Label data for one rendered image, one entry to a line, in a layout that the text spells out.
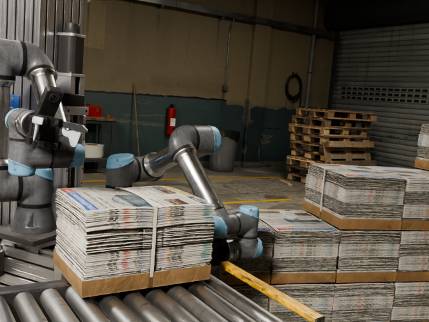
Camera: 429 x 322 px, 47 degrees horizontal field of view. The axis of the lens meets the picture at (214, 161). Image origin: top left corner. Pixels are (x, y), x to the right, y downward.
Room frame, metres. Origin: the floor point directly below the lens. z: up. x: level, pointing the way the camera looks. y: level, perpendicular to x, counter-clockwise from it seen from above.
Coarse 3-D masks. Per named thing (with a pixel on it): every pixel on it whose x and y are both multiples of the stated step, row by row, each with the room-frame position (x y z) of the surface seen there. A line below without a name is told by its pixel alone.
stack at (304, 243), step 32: (288, 224) 2.03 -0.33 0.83; (320, 224) 2.07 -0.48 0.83; (288, 256) 1.94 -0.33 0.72; (320, 256) 1.98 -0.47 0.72; (352, 256) 2.02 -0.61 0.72; (384, 256) 2.05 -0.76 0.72; (416, 256) 2.09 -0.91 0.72; (288, 288) 1.93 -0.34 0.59; (320, 288) 1.97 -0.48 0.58; (352, 288) 2.01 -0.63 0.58; (384, 288) 2.05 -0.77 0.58; (416, 288) 2.09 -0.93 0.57; (288, 320) 1.94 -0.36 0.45; (352, 320) 2.02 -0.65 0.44; (384, 320) 2.06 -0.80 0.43; (416, 320) 2.10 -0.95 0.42
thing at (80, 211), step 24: (72, 192) 1.37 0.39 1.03; (96, 192) 1.40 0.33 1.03; (72, 216) 1.27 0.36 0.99; (96, 216) 1.19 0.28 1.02; (120, 216) 1.23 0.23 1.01; (72, 240) 1.29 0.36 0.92; (96, 240) 1.20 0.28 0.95; (120, 240) 1.23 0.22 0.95; (72, 264) 1.26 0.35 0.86; (96, 264) 1.20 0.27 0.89; (120, 264) 1.24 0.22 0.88
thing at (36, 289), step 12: (216, 264) 1.53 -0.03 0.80; (216, 276) 1.53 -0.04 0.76; (0, 288) 1.21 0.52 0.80; (12, 288) 1.22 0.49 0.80; (24, 288) 1.22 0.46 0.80; (36, 288) 1.23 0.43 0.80; (48, 288) 1.24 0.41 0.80; (60, 288) 1.26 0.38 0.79; (12, 300) 1.19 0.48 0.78; (36, 300) 1.22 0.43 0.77; (12, 312) 1.19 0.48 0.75
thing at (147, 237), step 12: (120, 192) 1.45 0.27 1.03; (132, 192) 1.46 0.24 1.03; (144, 204) 1.30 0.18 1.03; (156, 204) 1.31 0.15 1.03; (144, 216) 1.26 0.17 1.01; (144, 228) 1.27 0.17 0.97; (156, 228) 1.29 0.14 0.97; (144, 240) 1.27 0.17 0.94; (156, 240) 1.28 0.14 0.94; (144, 252) 1.27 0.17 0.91; (156, 252) 1.29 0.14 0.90; (144, 264) 1.27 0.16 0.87; (156, 264) 1.29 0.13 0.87
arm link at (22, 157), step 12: (12, 144) 1.38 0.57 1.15; (24, 144) 1.39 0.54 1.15; (12, 156) 1.38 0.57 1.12; (24, 156) 1.39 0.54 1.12; (36, 156) 1.41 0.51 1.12; (48, 156) 1.43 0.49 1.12; (12, 168) 1.38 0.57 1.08; (24, 168) 1.39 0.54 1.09; (36, 168) 1.43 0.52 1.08; (48, 168) 1.45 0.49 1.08
